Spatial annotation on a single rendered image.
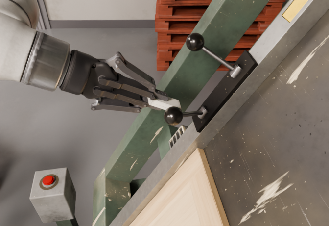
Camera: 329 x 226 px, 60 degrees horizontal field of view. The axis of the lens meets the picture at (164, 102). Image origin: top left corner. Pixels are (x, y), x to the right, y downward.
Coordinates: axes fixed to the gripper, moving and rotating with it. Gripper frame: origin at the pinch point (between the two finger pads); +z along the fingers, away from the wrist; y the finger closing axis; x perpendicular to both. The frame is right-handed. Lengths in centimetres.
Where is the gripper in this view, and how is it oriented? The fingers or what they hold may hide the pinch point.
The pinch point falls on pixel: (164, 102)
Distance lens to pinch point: 58.4
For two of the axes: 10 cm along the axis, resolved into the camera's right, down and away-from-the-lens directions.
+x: 1.6, 6.4, -7.5
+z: 8.5, 2.9, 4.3
